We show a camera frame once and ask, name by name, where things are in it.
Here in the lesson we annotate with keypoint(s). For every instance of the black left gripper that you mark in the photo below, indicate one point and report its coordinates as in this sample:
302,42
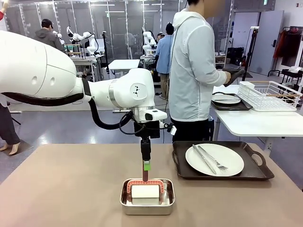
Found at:
146,130

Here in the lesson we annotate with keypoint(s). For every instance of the pink frame lint roller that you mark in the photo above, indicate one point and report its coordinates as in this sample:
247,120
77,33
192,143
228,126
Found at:
145,191

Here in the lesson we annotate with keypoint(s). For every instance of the long silver table knife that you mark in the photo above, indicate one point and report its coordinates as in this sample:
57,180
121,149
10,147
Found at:
204,159

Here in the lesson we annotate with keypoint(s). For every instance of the silver fork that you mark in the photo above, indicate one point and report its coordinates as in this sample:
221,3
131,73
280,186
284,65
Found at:
213,159

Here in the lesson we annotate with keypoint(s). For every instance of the white plate with fork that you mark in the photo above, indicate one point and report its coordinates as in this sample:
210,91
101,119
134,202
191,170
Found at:
227,156

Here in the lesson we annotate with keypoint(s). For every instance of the black tray holding fork plate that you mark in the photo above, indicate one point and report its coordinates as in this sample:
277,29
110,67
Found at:
251,170

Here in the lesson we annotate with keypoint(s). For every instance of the dark serving tray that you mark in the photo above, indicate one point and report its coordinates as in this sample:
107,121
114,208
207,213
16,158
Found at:
236,73

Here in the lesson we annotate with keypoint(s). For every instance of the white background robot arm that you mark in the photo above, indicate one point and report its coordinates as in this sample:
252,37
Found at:
149,40
59,36
72,35
91,43

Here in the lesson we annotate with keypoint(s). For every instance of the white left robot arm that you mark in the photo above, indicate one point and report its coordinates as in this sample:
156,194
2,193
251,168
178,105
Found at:
35,66

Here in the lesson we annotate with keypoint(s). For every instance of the person's right forearm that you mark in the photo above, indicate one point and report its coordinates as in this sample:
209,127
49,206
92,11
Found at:
213,75

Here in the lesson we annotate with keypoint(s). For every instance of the person's right hand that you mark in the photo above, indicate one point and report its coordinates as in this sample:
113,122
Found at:
227,76

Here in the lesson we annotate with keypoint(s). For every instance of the rectangular steel tray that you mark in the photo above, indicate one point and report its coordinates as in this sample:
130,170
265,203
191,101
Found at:
146,209

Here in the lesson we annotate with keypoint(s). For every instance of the person in white jacket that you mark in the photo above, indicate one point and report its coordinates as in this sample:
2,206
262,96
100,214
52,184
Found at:
189,71

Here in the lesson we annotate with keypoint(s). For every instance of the white plate with knife only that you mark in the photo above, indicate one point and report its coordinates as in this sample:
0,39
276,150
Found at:
225,97

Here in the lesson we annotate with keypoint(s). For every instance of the white background table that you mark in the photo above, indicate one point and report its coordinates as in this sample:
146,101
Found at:
123,64

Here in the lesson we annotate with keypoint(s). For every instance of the person in blue shirt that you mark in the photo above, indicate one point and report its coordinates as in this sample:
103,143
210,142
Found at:
163,54

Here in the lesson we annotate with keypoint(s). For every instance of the black tray holding knife plate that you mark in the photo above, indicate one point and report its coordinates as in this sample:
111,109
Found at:
243,106

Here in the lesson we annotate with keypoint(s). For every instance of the black tripod pole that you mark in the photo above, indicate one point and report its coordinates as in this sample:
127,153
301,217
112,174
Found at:
105,52

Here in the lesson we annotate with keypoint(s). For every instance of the white side table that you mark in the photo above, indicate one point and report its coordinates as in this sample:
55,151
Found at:
260,123

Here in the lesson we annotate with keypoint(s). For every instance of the black equipment cases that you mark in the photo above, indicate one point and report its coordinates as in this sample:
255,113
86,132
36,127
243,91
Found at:
235,55

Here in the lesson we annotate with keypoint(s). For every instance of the black clothes rack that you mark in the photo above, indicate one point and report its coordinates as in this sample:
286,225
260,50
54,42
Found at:
274,68

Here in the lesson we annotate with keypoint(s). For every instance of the person in grey jacket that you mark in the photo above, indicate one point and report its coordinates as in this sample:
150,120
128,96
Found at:
47,37

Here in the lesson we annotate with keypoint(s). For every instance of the black cart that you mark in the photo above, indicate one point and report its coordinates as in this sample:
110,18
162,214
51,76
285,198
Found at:
292,74

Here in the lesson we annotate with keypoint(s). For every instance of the orange red hanging garment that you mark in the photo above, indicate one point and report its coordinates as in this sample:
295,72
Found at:
279,45

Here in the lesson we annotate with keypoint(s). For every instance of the black hanging garment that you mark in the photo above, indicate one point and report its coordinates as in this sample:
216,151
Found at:
292,47

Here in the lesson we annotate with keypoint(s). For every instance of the small white left wrist camera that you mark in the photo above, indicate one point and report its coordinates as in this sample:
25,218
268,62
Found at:
174,130

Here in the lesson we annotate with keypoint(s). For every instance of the background workbench with frame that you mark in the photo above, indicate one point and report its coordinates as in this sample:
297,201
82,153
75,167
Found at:
82,59

